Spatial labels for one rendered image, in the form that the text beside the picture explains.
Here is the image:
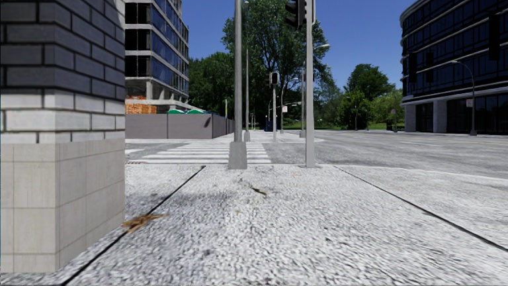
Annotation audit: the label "traffic light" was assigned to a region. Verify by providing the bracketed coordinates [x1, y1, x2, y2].
[284, 0, 317, 168]
[269, 71, 280, 142]

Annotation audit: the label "grey pole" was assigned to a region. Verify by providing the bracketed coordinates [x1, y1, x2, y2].
[228, 0, 248, 170]

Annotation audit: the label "trees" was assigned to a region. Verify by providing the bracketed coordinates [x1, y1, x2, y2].
[188, 0, 405, 131]

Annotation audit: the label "grey site fence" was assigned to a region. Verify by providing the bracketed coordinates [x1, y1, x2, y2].
[125, 113, 235, 140]

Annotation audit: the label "glass and concrete tower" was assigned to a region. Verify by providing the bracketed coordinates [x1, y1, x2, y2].
[124, 0, 199, 115]

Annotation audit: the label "grey brick building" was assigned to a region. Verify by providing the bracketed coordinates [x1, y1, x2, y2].
[0, 0, 126, 274]

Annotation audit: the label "dark glass building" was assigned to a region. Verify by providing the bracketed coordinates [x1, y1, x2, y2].
[400, 0, 508, 135]

